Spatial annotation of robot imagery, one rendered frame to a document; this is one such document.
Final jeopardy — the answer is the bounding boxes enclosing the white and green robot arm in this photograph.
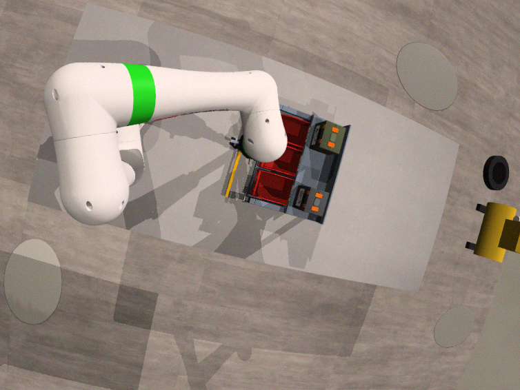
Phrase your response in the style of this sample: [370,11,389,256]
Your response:
[43,63,287,225]

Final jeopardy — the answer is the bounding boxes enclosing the dark grey metal rack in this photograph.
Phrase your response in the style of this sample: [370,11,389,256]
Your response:
[243,104,351,225]

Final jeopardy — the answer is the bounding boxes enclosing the dark green tool case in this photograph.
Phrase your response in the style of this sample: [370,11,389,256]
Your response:
[309,121,346,155]

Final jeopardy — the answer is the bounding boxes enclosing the black tool case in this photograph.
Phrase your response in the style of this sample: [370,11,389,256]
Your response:
[292,185,329,216]

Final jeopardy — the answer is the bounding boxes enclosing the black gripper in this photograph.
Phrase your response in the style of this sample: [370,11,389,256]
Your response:
[230,137,240,149]

